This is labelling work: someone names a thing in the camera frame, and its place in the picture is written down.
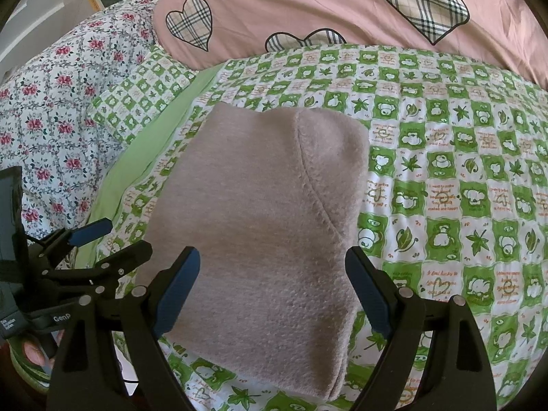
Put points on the green checkered pillow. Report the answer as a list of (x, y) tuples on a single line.
[(141, 94)]

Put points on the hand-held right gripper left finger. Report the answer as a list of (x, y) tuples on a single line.
[(180, 291)]

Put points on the green round object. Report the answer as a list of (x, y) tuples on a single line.
[(25, 379)]

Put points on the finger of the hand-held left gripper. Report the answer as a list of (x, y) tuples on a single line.
[(124, 259), (92, 231)]

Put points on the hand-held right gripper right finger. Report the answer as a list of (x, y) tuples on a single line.
[(368, 295)]

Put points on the pink quilt with plaid hearts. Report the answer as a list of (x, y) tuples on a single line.
[(321, 0)]

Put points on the grey fuzzy sweater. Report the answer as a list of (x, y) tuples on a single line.
[(257, 231)]

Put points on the green checkered bedsheet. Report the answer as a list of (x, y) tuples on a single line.
[(449, 180)]

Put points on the floral quilt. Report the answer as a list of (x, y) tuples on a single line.
[(55, 115)]

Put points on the person's left hand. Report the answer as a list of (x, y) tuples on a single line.
[(36, 353)]

